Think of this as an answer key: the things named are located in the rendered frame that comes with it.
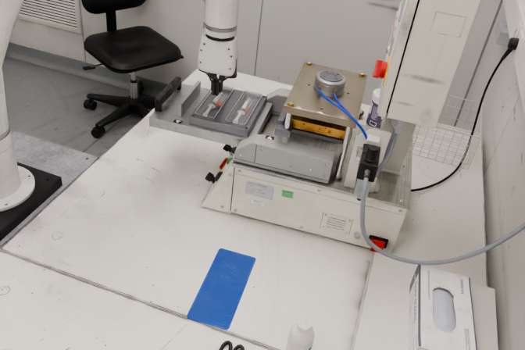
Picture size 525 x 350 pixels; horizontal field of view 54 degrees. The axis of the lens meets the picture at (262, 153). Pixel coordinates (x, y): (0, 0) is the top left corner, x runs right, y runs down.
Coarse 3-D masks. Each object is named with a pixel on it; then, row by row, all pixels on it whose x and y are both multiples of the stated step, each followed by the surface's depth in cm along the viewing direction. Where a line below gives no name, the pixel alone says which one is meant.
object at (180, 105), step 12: (180, 96) 151; (192, 96) 147; (204, 96) 152; (168, 108) 145; (180, 108) 140; (192, 108) 146; (264, 108) 150; (156, 120) 140; (168, 120) 139; (180, 120) 140; (264, 120) 146; (180, 132) 140; (192, 132) 139; (204, 132) 138; (216, 132) 137; (252, 132) 139; (228, 144) 138
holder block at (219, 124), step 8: (232, 96) 149; (240, 96) 149; (264, 96) 151; (200, 104) 143; (232, 104) 145; (264, 104) 150; (192, 112) 139; (224, 112) 141; (256, 112) 143; (192, 120) 138; (200, 120) 137; (208, 120) 137; (216, 120) 137; (224, 120) 138; (248, 120) 139; (256, 120) 143; (216, 128) 137; (224, 128) 137; (232, 128) 136; (240, 128) 136; (248, 128) 136
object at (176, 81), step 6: (174, 78) 151; (180, 78) 152; (168, 84) 148; (174, 84) 148; (180, 84) 153; (168, 90) 145; (174, 90) 149; (162, 96) 142; (168, 96) 145; (156, 102) 141; (162, 102) 142; (156, 108) 142
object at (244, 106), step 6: (246, 96) 148; (252, 96) 148; (258, 96) 149; (240, 102) 145; (246, 102) 145; (252, 102) 145; (234, 108) 142; (240, 108) 142; (246, 108) 142; (252, 108) 143; (234, 114) 139; (240, 114) 139; (246, 114) 140; (234, 120) 136; (240, 120) 137; (246, 120) 137
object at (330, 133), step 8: (296, 120) 130; (304, 120) 130; (312, 120) 130; (296, 128) 131; (304, 128) 130; (312, 128) 130; (320, 128) 129; (328, 128) 128; (336, 128) 128; (344, 128) 129; (352, 128) 129; (312, 136) 131; (320, 136) 130; (328, 136) 130; (336, 136) 129
